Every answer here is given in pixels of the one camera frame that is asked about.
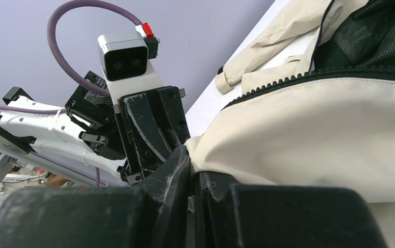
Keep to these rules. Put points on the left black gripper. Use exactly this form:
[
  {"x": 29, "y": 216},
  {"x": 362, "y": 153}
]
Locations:
[{"x": 146, "y": 143}]

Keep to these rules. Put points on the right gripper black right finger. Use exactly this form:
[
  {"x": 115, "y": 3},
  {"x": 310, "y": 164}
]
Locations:
[{"x": 231, "y": 214}]

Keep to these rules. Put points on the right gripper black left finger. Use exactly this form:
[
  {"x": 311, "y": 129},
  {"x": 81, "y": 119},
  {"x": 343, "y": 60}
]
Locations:
[{"x": 151, "y": 214}]

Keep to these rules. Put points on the beige jacket with black lining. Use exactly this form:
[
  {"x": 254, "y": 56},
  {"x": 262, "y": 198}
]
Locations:
[{"x": 317, "y": 105}]

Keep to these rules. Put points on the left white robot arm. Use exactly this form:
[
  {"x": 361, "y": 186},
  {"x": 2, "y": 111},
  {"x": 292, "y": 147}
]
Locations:
[{"x": 27, "y": 126}]

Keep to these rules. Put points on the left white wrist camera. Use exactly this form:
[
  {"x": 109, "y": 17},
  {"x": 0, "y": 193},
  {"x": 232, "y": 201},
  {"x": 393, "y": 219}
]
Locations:
[{"x": 125, "y": 64}]

